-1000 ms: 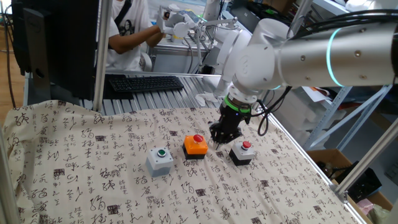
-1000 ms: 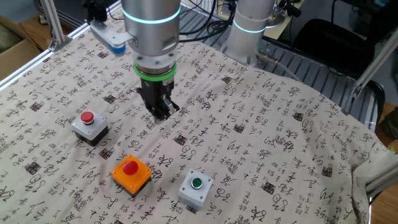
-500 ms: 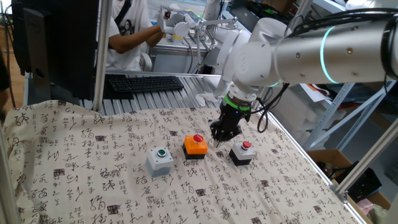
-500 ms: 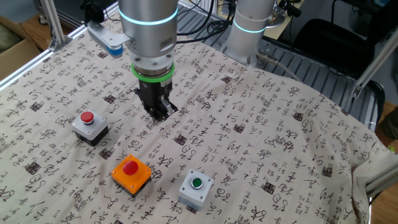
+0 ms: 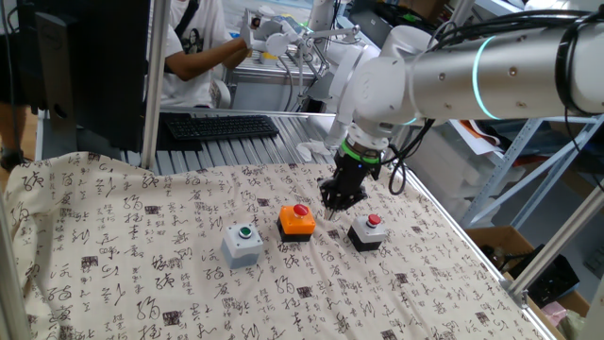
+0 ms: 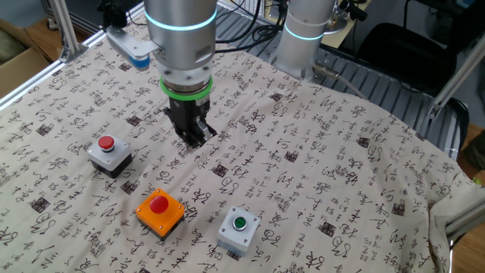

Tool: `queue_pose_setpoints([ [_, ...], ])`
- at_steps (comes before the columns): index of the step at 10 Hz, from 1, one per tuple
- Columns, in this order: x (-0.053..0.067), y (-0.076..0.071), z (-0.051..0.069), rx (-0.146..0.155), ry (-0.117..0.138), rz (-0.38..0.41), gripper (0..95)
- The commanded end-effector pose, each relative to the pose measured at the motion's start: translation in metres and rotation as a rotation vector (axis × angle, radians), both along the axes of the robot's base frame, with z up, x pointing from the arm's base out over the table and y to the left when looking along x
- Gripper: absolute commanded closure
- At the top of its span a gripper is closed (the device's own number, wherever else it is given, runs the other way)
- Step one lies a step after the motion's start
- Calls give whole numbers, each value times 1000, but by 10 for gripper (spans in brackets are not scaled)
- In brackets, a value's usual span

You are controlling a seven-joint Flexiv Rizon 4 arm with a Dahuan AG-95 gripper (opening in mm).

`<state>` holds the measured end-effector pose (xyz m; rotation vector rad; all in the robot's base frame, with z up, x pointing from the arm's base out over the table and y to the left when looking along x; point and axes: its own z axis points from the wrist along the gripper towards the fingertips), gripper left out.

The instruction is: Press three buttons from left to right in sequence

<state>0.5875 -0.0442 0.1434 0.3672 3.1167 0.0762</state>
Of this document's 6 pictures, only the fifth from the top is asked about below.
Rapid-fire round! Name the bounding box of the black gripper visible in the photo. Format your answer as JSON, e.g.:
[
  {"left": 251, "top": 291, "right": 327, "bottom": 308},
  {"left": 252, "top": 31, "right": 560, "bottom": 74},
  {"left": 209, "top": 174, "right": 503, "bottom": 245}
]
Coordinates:
[{"left": 319, "top": 155, "right": 381, "bottom": 222}]

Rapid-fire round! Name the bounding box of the white black box red button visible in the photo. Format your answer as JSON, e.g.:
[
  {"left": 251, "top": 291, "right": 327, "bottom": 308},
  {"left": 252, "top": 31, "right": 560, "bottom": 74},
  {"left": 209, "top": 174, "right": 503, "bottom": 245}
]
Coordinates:
[{"left": 346, "top": 213, "right": 387, "bottom": 253}]

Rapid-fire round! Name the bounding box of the bare person forearm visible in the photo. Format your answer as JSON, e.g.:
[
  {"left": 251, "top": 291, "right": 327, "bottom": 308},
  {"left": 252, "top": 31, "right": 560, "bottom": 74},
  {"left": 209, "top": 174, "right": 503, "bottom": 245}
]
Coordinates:
[{"left": 164, "top": 37, "right": 250, "bottom": 82}]

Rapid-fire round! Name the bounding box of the orange box red mushroom button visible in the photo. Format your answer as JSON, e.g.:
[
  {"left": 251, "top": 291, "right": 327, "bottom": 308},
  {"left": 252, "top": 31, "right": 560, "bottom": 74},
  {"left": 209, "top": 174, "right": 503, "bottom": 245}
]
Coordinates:
[{"left": 276, "top": 203, "right": 317, "bottom": 244}]

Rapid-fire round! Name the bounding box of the crumpled white tissue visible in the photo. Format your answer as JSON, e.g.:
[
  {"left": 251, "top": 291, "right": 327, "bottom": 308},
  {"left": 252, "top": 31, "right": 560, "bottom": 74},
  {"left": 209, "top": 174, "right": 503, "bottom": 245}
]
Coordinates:
[{"left": 295, "top": 140, "right": 331, "bottom": 162}]

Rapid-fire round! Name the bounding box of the grey box green button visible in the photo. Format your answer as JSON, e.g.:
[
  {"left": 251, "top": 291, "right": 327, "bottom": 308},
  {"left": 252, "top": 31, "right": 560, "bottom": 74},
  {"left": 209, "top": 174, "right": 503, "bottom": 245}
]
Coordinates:
[{"left": 220, "top": 222, "right": 264, "bottom": 270}]

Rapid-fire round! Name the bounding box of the black computer keyboard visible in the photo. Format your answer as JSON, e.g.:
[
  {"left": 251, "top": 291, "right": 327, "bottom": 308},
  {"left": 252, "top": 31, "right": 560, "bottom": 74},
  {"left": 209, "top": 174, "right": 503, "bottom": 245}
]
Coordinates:
[{"left": 163, "top": 114, "right": 280, "bottom": 142}]

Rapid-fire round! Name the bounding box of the brown cardboard box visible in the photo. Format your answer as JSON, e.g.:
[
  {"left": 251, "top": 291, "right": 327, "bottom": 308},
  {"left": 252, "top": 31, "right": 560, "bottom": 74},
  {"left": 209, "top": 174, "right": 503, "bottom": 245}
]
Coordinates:
[{"left": 464, "top": 225, "right": 591, "bottom": 332}]

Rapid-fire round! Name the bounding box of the grey metal shelf rack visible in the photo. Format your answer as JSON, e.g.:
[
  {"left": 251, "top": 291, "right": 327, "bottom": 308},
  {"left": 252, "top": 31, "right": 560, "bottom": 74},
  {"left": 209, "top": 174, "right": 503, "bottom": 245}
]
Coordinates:
[{"left": 460, "top": 112, "right": 604, "bottom": 232}]

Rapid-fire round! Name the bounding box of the white handheld teleoperation device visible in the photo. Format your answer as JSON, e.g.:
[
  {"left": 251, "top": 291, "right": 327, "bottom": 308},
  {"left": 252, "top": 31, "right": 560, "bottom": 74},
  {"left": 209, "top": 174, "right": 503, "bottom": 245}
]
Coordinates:
[{"left": 239, "top": 5, "right": 312, "bottom": 58}]

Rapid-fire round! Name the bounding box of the person in white t-shirt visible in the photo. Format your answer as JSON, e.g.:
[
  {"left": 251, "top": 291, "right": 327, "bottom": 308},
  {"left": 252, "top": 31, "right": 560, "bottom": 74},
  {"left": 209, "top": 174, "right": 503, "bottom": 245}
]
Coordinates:
[{"left": 159, "top": 0, "right": 235, "bottom": 110}]

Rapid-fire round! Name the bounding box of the beige calligraphy print tablecloth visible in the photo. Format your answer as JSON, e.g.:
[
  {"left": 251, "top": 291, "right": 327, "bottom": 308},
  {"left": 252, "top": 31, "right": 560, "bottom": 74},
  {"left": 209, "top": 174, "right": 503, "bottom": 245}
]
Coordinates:
[{"left": 2, "top": 150, "right": 553, "bottom": 340}]

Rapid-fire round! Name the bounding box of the black box device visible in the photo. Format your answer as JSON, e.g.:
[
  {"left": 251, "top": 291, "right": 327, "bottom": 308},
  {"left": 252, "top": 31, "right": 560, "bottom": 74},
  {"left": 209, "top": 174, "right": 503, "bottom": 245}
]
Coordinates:
[{"left": 509, "top": 243, "right": 580, "bottom": 308}]

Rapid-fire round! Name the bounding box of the pink plastic packet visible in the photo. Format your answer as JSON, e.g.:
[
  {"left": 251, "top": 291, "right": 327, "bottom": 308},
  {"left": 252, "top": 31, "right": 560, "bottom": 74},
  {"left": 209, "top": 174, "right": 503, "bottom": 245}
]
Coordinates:
[{"left": 541, "top": 301, "right": 567, "bottom": 327}]

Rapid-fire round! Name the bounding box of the olive green bag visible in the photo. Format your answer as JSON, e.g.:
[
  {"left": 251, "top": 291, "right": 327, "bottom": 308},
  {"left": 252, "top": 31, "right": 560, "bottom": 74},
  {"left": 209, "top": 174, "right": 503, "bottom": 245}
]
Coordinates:
[{"left": 556, "top": 309, "right": 586, "bottom": 340}]

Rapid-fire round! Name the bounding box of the black computer monitor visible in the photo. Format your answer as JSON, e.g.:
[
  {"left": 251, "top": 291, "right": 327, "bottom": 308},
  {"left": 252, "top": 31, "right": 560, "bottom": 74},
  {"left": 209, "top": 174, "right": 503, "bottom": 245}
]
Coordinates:
[{"left": 16, "top": 0, "right": 151, "bottom": 153}]

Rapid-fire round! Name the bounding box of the person in black shorts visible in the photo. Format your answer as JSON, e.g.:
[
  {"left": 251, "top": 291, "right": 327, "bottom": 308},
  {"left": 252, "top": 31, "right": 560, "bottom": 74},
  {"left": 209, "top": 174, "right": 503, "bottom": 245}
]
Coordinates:
[{"left": 0, "top": 32, "right": 39, "bottom": 174}]

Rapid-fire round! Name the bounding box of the aluminium frame crossbar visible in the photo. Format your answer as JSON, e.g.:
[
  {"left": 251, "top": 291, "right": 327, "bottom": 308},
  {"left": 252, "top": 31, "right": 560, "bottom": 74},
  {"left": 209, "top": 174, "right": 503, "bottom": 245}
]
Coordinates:
[{"left": 159, "top": 106, "right": 337, "bottom": 119}]

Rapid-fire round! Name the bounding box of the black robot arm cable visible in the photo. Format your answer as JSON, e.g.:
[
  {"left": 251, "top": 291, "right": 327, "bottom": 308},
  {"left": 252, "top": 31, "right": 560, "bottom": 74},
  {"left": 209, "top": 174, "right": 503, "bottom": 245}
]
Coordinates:
[{"left": 389, "top": 8, "right": 604, "bottom": 197}]

